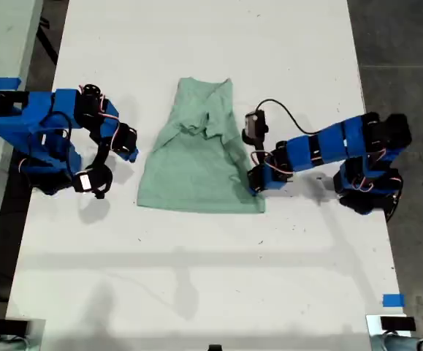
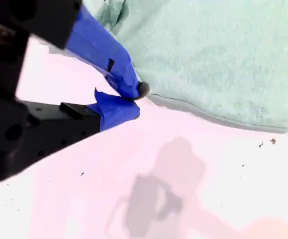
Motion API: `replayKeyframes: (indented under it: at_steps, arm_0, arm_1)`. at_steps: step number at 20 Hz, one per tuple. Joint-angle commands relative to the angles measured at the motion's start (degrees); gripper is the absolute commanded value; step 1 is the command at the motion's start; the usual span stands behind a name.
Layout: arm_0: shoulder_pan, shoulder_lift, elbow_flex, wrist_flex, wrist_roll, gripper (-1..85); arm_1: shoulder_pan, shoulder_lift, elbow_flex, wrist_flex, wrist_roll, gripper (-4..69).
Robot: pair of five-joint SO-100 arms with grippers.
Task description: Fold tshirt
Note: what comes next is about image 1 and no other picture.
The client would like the black labelled gripper camera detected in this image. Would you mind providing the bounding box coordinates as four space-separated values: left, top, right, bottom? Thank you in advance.
71 164 115 200

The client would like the black camera cable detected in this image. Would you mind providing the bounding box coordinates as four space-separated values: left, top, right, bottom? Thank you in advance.
254 98 331 136
27 110 73 162

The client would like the black stand leg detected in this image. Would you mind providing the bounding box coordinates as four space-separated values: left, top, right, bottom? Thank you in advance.
35 14 59 67

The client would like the square blue tape piece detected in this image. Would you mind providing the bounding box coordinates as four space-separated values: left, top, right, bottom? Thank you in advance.
382 293 406 308

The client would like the small black box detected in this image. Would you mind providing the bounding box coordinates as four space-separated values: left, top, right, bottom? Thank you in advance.
380 316 416 332
0 319 29 336

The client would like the pale green T-shirt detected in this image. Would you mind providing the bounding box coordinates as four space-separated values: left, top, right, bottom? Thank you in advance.
137 76 267 215

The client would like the black arm base cable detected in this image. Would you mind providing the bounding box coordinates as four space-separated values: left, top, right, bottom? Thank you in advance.
384 178 405 224

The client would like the silver black gripper camera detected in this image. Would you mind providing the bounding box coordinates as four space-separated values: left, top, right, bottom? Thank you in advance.
240 109 270 146

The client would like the pale grey tube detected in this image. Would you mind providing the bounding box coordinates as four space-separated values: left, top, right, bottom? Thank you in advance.
0 338 29 351
382 334 423 351

